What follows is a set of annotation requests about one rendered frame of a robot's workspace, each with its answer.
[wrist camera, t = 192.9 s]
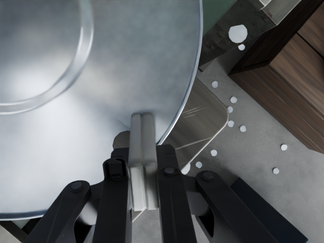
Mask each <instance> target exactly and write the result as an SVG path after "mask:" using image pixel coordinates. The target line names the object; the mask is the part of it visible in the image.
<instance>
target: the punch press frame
mask: <svg viewBox="0 0 324 243"><path fill-rule="evenodd" d="M236 1H237V0H202V9H203V31H202V36H204V35H205V34H206V33H207V32H208V31H209V30H210V29H211V28H212V27H213V26H214V25H215V23H216V22H217V21H218V20H219V19H220V18H221V17H222V16H223V15H224V14H225V13H226V12H227V11H228V10H229V9H230V8H231V7H232V5H233V4H234V3H235V2H236ZM11 221H12V222H13V223H14V224H16V225H17V226H18V227H19V228H20V229H22V227H23V226H24V225H25V224H26V223H27V222H28V221H30V219H23V220H11Z"/></svg>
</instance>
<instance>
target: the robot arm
mask: <svg viewBox="0 0 324 243"><path fill-rule="evenodd" d="M102 165H103V172H104V180H103V181H101V182H99V183H97V184H94V185H90V184H89V182H87V181H85V180H76V181H73V182H71V183H69V184H67V185H66V186H65V187H64V189H63V190H62V191H61V193H60V194H59V195H58V197H57V198H56V199H55V201H54V202H53V203H52V205H51V206H50V207H49V209H48V210H47V211H46V213H45V214H44V215H43V217H42V218H41V219H40V220H39V222H38V223H37V224H36V226H35V227H34V229H33V230H32V231H31V232H30V234H29V235H28V236H27V237H26V239H25V240H24V241H23V243H88V242H89V240H90V238H91V236H92V234H93V232H94V236H93V241H92V243H132V221H133V212H132V210H134V211H143V210H144V209H147V208H148V210H156V209H158V208H159V211H160V224H161V235H162V243H197V239H196V234H195V230H194V225H193V221H192V217H191V215H195V218H196V220H197V222H198V224H199V225H200V227H201V229H202V230H203V232H204V234H205V235H206V237H207V239H208V241H209V242H210V243H278V242H277V241H276V239H275V238H274V237H273V236H272V235H271V234H270V232H269V231H268V230H267V229H266V228H265V227H264V226H263V224H262V223H261V222H260V221H259V220H258V219H257V217H256V216H255V215H254V214H253V213H252V212H251V211H250V209H249V208H248V207H247V206H246V205H245V204H244V203H243V201H242V200H241V199H240V198H239V197H238V196H237V194H236V193H235V192H234V191H233V190H232V189H231V188H230V186H229V185H228V184H227V183H226V182H225V181H224V179H223V178H222V177H221V176H220V175H219V174H218V173H216V172H213V171H208V170H207V171H201V172H198V174H197V175H196V177H192V176H187V175H185V174H183V173H182V172H181V170H180V169H179V166H178V162H177V157H176V152H175V148H174V147H173V146H172V145H171V144H165V145H155V136H154V126H153V117H152V113H150V112H143V114H140V113H133V114H132V115H131V128H130V143H129V148H115V149H114V150H113V151H112V153H111V156H110V158H109V159H107V160H105V161H104V162H103V164H102Z"/></svg>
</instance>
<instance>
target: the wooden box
mask: <svg viewBox="0 0 324 243"><path fill-rule="evenodd" d="M228 76H229V77H230V78H231V79H232V80H233V81H234V82H235V83H236V84H238V85H239V86H240V87H241V88H242V89H243V90H244V91H245V92H246V93H248V94H249V95H250V96H251V97H252V98H253V99H254V100H255V101H256V102H258V103H259V104H260V105H261V106H262V107H263V108H264V109H265V110H266V111H267V112H268V113H269V114H270V115H272V116H273V117H274V118H275V119H276V120H277V121H278V122H279V123H280V124H281V125H283V126H284V127H285V128H286V129H287V130H288V131H289V132H290V133H291V134H293V135H294V136H295V137H296V138H297V139H298V140H299V141H300V142H301V143H303V144H304V145H305V146H306V147H307V148H308V149H311V150H313V151H316V152H319V153H322V154H324V0H301V1H300V2H299V3H298V4H297V6H296V7H295V8H294V9H293V10H292V11H291V12H290V13H289V14H288V15H287V16H286V17H285V18H284V19H283V20H282V21H281V22H280V23H279V24H278V25H277V26H275V27H273V28H271V29H270V30H268V31H266V32H264V33H263V34H262V35H261V36H260V38H259V39H258V40H257V41H256V42H255V43H254V44H253V46H252V47H251V48H250V49H249V50H248V51H247V53H246V54H245V55H244V56H243V57H242V58H241V59H240V61H239V62H238V63H237V64H236V65H235V66H234V68H233V69H232V70H231V72H230V73H229V74H228Z"/></svg>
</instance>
